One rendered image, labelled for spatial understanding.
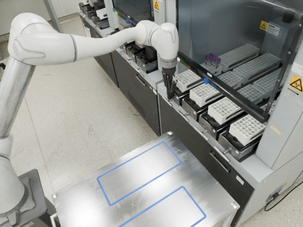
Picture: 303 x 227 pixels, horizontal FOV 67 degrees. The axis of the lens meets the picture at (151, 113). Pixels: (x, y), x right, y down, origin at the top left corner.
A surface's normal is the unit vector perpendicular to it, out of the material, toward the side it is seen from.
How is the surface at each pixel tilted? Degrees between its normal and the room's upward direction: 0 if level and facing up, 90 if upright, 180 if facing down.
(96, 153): 0
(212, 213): 0
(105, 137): 0
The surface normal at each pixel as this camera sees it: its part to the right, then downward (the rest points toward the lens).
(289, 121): -0.85, 0.42
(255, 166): -0.08, -0.69
